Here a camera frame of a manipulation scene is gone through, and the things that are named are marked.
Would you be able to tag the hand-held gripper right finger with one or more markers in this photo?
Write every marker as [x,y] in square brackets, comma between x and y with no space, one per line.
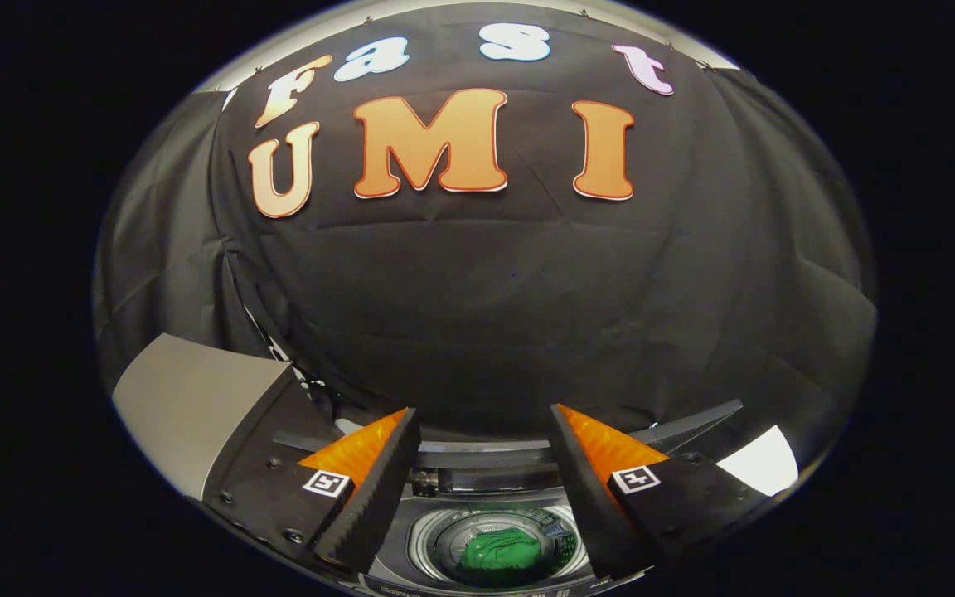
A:
[589,497]

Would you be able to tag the grey table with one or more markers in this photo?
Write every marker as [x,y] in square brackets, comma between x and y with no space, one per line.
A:
[187,398]

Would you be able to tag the grey washing machine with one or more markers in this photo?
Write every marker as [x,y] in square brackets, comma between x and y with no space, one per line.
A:
[419,531]

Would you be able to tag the dark glass washing machine lid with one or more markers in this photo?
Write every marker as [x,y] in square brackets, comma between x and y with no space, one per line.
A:
[486,481]

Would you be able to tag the green polo shirt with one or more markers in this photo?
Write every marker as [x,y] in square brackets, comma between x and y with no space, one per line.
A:
[498,551]

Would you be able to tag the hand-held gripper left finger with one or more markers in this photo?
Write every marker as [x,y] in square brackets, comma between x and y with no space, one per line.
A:
[378,497]

